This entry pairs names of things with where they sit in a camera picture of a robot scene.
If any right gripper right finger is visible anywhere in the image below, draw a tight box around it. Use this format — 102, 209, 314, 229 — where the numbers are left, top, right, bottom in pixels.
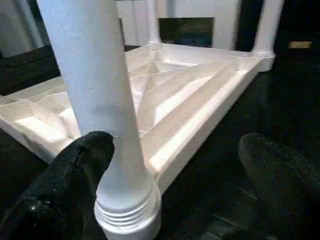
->
237, 132, 320, 240

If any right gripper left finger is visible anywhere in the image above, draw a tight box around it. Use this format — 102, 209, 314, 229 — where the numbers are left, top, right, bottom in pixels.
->
0, 130, 117, 240

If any white plastic table leg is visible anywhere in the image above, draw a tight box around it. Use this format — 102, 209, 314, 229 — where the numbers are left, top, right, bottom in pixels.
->
37, 0, 164, 240
251, 0, 286, 59
146, 0, 164, 49

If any white plastic table top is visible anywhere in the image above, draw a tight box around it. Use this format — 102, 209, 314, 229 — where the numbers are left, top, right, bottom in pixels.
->
0, 42, 276, 196

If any black work mat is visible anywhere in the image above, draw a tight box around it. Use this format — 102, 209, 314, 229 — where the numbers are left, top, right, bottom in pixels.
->
0, 42, 320, 240

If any small yellow label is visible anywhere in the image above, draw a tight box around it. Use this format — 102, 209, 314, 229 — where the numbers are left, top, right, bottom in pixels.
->
288, 41, 314, 50

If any black cabinet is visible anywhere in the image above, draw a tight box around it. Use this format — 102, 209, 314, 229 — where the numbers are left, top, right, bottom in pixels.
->
235, 0, 320, 66

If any white cabinet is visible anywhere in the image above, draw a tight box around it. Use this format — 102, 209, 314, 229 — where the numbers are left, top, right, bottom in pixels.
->
116, 0, 242, 52

